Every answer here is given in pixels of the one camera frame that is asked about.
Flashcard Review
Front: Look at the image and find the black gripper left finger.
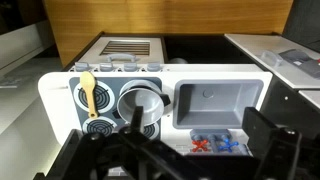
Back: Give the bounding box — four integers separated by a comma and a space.
49, 105, 208, 180

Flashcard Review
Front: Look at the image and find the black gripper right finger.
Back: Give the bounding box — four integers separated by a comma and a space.
241, 106, 303, 180

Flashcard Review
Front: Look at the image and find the grey toy pot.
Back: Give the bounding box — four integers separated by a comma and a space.
112, 79, 172, 128

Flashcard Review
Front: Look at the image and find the grey stove knob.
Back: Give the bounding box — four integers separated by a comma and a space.
99, 62, 115, 72
74, 61, 89, 72
146, 62, 162, 72
123, 62, 139, 72

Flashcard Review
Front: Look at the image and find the short white fridge door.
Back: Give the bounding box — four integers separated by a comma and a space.
298, 89, 320, 113

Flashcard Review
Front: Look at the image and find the light wooden spoon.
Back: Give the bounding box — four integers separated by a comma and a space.
79, 70, 99, 120

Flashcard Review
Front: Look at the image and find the grey sink basin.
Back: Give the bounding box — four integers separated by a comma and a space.
172, 79, 265, 130

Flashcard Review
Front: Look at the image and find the white oven door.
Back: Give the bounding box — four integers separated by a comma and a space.
77, 35, 166, 66

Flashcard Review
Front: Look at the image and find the tall white fridge door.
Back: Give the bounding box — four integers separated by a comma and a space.
224, 33, 320, 90

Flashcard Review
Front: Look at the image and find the white black toy kitchen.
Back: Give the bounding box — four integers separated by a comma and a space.
37, 31, 274, 180

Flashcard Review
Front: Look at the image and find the low wooden table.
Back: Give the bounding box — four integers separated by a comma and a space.
43, 0, 294, 68

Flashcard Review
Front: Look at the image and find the red tap handle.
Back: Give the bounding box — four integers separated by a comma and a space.
192, 139, 210, 154

